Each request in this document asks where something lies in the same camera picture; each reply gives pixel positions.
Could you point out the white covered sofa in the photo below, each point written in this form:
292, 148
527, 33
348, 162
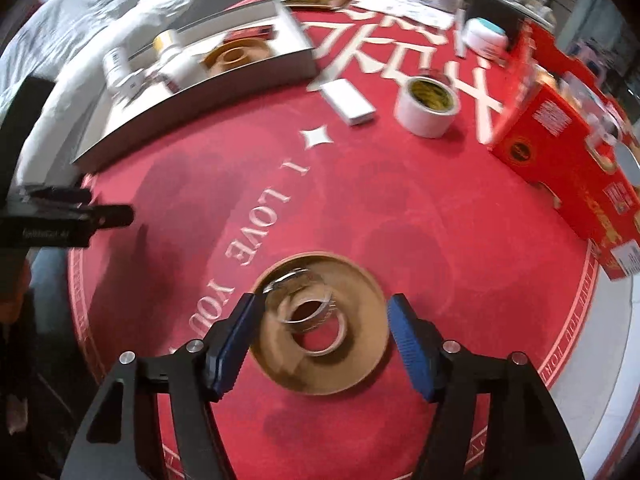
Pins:
60, 35

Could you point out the small white rectangular box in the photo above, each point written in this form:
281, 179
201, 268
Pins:
347, 102

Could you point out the white shallow cardboard box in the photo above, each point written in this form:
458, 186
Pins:
200, 105

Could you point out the person's dark clothing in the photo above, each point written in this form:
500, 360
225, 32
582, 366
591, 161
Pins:
30, 385

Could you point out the white papers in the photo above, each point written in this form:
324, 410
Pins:
400, 7

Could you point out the white tape roll yellow core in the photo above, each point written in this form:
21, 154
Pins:
420, 120

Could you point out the white jar with teal lid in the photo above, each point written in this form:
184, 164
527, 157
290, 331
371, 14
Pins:
482, 40

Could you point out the red round tablecloth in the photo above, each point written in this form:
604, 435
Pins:
400, 210

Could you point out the black box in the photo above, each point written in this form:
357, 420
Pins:
500, 10

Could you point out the round wooden dish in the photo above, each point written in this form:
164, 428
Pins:
360, 360
260, 50

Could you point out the person's jeans leg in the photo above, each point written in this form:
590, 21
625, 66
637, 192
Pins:
50, 266

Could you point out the large white plastic bottle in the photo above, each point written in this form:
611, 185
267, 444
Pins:
116, 65

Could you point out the thin white tape roll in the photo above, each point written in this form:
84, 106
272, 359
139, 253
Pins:
320, 351

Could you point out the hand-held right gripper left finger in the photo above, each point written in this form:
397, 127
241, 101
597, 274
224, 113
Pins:
232, 345

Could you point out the red printed card box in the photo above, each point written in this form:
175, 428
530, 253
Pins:
250, 34

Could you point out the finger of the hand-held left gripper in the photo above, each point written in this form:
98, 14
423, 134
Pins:
112, 215

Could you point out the white bottle with gold cap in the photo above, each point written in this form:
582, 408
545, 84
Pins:
180, 65

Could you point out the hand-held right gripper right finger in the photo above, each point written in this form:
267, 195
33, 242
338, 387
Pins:
410, 345

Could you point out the clear tape roll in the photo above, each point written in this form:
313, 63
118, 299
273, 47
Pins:
272, 292

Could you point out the red gift box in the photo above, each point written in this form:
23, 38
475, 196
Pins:
560, 160

